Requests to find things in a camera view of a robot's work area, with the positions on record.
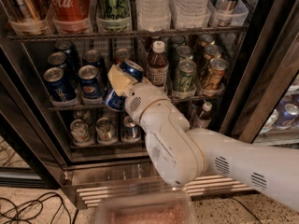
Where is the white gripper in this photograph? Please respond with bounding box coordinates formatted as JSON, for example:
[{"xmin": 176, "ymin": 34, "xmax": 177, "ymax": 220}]
[{"xmin": 107, "ymin": 64, "xmax": 171, "ymax": 125}]

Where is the blue pepsi can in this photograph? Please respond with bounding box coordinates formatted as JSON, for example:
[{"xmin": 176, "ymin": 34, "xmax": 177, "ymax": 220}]
[
  {"xmin": 82, "ymin": 49, "xmax": 107, "ymax": 78},
  {"xmin": 78, "ymin": 65, "xmax": 105, "ymax": 100},
  {"xmin": 105, "ymin": 60, "xmax": 144, "ymax": 111},
  {"xmin": 43, "ymin": 67, "xmax": 77, "ymax": 103},
  {"xmin": 47, "ymin": 51, "xmax": 78, "ymax": 89},
  {"xmin": 55, "ymin": 41, "xmax": 80, "ymax": 71}
]

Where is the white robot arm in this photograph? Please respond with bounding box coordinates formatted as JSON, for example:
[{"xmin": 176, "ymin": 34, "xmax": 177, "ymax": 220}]
[{"xmin": 108, "ymin": 65, "xmax": 299, "ymax": 211}]

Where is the orange soda can back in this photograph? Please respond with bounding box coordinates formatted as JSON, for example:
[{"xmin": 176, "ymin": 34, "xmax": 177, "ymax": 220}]
[{"xmin": 114, "ymin": 48, "xmax": 132, "ymax": 64}]

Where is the blue silver can bottom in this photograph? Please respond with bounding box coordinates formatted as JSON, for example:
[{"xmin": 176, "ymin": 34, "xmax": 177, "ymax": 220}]
[{"xmin": 123, "ymin": 116, "xmax": 140, "ymax": 142}]

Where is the blue pepsi can back left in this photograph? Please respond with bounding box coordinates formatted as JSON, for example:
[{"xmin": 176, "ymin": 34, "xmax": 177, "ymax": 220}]
[{"xmin": 55, "ymin": 41, "xmax": 80, "ymax": 71}]

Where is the blue pepsi can front left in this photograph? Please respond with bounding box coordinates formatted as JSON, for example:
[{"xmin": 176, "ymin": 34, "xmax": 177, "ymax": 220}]
[{"xmin": 43, "ymin": 67, "xmax": 77, "ymax": 103}]

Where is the green lacroix can front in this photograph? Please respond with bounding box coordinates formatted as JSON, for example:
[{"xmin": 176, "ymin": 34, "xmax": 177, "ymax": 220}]
[{"xmin": 172, "ymin": 60, "xmax": 196, "ymax": 99}]

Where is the green lacroix can back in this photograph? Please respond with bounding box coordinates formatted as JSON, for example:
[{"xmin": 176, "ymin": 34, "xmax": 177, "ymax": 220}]
[{"xmin": 167, "ymin": 35, "xmax": 186, "ymax": 59}]

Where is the blue pepsi can middle left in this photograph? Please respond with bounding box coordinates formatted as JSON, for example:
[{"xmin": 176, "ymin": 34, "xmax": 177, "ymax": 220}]
[{"xmin": 47, "ymin": 51, "xmax": 78, "ymax": 89}]

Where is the green lacroix can top shelf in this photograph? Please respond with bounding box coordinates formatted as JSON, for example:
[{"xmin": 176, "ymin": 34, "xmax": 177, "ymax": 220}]
[{"xmin": 97, "ymin": 0, "xmax": 131, "ymax": 32}]

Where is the green lacroix can middle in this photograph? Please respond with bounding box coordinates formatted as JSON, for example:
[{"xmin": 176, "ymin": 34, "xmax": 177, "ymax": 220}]
[{"xmin": 174, "ymin": 46, "xmax": 193, "ymax": 66}]

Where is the small tea bottle bottom shelf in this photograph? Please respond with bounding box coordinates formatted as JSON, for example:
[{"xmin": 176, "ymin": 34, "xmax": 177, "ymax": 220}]
[{"xmin": 191, "ymin": 102, "xmax": 212, "ymax": 129}]

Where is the gold can front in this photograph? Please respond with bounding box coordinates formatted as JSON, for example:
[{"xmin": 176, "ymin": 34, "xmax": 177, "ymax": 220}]
[{"xmin": 201, "ymin": 58, "xmax": 228, "ymax": 91}]

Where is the gold can middle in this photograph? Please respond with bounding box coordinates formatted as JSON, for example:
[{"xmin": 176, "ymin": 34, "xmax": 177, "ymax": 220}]
[{"xmin": 200, "ymin": 45, "xmax": 221, "ymax": 71}]

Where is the red coca cola can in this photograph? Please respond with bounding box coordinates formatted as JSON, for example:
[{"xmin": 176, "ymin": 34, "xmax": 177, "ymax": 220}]
[{"xmin": 51, "ymin": 0, "xmax": 90, "ymax": 34}]

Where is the gold can back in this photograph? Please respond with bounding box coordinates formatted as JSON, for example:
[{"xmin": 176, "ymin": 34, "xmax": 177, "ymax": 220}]
[{"xmin": 195, "ymin": 34, "xmax": 215, "ymax": 55}]

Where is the steel fridge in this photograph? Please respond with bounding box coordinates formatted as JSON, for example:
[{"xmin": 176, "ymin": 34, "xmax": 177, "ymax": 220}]
[{"xmin": 0, "ymin": 0, "xmax": 299, "ymax": 211}]

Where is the gold can top shelf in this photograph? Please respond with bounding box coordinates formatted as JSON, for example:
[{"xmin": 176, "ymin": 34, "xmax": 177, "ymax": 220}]
[{"xmin": 3, "ymin": 0, "xmax": 50, "ymax": 35}]

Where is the fridge right glass door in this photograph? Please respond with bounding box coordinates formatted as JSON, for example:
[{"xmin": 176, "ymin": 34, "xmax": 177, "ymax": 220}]
[{"xmin": 214, "ymin": 0, "xmax": 299, "ymax": 143}]

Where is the blue can behind right door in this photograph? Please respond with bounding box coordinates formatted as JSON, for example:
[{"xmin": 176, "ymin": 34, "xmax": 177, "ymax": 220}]
[{"xmin": 275, "ymin": 103, "xmax": 299, "ymax": 130}]

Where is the brown tea bottle white cap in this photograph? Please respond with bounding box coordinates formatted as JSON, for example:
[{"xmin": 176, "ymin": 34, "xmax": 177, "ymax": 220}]
[{"xmin": 146, "ymin": 41, "xmax": 169, "ymax": 87}]

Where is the clear water bottle left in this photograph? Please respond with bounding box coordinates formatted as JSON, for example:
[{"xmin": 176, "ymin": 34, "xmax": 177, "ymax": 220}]
[{"xmin": 135, "ymin": 0, "xmax": 171, "ymax": 32}]

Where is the clear water bottle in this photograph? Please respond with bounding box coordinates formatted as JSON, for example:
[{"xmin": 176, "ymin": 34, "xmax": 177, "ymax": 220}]
[
  {"xmin": 135, "ymin": 0, "xmax": 171, "ymax": 32},
  {"xmin": 170, "ymin": 0, "xmax": 210, "ymax": 29}
]

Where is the clear water bottle right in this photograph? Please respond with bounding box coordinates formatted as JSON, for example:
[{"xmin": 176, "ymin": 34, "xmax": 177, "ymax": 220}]
[{"xmin": 170, "ymin": 0, "xmax": 210, "ymax": 29}]

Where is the clear plastic bin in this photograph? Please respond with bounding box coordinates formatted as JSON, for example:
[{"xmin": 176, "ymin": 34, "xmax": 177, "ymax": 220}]
[{"xmin": 95, "ymin": 191, "xmax": 196, "ymax": 224}]

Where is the black floor cable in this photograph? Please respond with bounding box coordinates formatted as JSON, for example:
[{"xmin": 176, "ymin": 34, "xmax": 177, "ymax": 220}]
[{"xmin": 0, "ymin": 191, "xmax": 78, "ymax": 224}]

